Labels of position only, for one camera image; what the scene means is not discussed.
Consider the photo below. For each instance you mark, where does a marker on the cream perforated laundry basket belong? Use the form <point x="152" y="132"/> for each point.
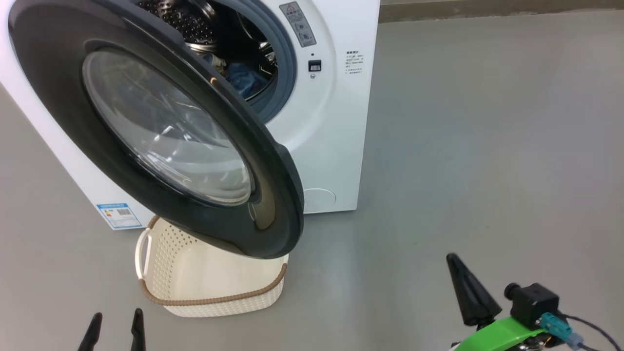
<point x="209" y="282"/>

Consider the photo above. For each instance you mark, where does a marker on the round black glass washer door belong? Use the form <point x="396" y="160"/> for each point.
<point x="63" y="97"/>

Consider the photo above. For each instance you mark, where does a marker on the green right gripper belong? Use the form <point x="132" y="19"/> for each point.
<point x="497" y="336"/>

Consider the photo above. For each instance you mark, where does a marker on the blue and cream cartoon garment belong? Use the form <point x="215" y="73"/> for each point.
<point x="246" y="80"/>

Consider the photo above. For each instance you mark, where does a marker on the blue energy label sticker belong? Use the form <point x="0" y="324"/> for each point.
<point x="119" y="216"/>

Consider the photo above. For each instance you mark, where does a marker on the small printed text sticker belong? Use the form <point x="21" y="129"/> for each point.
<point x="354" y="62"/>

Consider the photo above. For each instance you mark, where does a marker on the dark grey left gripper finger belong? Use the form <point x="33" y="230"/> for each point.
<point x="91" y="339"/>
<point x="138" y="336"/>

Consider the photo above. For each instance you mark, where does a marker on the grey warning sticker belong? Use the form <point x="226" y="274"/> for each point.
<point x="298" y="24"/>

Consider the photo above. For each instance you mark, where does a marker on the white front-load washing machine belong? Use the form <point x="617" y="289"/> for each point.
<point x="331" y="146"/>

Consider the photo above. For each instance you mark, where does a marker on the stainless steel washing machine drum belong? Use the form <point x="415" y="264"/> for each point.
<point x="180" y="19"/>

